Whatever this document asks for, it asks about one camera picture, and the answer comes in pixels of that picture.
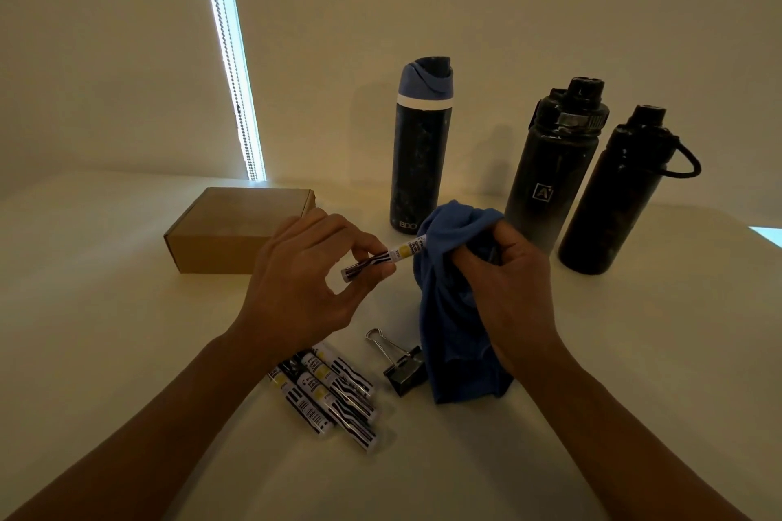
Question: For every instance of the person's left hand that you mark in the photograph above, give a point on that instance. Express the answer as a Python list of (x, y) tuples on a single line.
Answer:
[(293, 295)]

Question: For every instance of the person's right hand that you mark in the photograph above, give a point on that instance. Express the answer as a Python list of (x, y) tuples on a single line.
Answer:
[(519, 307)]

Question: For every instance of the blue cloth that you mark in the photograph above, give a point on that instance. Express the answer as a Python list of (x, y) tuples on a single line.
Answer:
[(446, 331)]

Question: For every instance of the brown paper box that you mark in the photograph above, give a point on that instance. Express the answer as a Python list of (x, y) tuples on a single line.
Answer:
[(232, 227)]

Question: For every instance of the black white striped marker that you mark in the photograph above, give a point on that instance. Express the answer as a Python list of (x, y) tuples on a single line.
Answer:
[(403, 249), (351, 426), (342, 392), (348, 371)]

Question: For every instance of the barcode label black marker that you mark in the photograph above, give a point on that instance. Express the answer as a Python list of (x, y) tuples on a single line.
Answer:
[(305, 407)]

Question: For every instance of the black binder clip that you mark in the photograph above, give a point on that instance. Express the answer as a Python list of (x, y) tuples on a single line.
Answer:
[(406, 374)]

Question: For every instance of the black grey gradient bottle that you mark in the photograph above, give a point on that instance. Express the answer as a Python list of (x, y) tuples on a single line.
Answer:
[(553, 172)]

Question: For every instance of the navy bottle with blue lid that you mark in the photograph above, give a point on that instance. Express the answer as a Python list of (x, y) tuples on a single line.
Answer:
[(421, 160)]

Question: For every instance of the person's right forearm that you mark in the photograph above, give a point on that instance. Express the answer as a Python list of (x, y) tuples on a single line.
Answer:
[(629, 459)]

